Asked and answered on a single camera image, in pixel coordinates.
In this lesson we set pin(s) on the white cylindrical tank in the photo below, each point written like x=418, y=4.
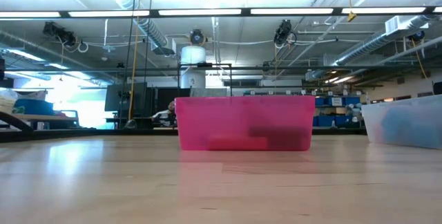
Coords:
x=193, y=56

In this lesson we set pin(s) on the person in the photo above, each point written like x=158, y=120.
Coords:
x=165, y=115

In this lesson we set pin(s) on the black cabinet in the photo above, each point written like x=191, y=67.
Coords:
x=117, y=99

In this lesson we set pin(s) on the red translucent plastic bin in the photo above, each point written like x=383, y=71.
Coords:
x=241, y=113

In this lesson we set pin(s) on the yellow hanging tag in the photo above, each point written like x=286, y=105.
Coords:
x=351, y=17

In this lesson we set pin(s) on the shelf with blue bins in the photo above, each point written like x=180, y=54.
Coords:
x=340, y=101

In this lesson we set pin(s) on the blue covered object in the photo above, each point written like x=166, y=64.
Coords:
x=34, y=107

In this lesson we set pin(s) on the grey workbench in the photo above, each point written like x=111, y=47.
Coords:
x=41, y=117

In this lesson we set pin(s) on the white bag pile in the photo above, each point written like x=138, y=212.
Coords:
x=5, y=103

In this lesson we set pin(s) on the clear frosted plastic bin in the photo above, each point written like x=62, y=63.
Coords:
x=373, y=117

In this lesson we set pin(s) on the large blue block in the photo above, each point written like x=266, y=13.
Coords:
x=414, y=127

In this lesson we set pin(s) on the silver spiral air duct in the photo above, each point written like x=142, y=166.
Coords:
x=152, y=30

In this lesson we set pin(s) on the large silver air duct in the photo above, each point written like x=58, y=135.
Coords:
x=373, y=42

